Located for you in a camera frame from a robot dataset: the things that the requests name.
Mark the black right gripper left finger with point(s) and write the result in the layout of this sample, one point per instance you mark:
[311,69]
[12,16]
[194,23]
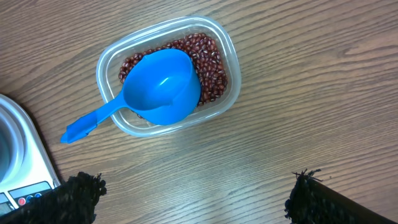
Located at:
[73,202]

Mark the white digital kitchen scale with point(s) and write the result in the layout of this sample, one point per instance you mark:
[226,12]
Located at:
[31,173]

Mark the red beans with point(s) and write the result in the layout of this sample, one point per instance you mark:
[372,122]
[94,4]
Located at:
[206,60]

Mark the blue plastic measuring scoop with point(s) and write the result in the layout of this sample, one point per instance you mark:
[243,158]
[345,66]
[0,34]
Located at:
[163,88]

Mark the teal metal bowl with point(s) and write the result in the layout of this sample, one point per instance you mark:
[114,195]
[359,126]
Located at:
[5,157]

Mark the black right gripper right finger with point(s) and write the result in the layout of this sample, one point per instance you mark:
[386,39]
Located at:
[311,202]

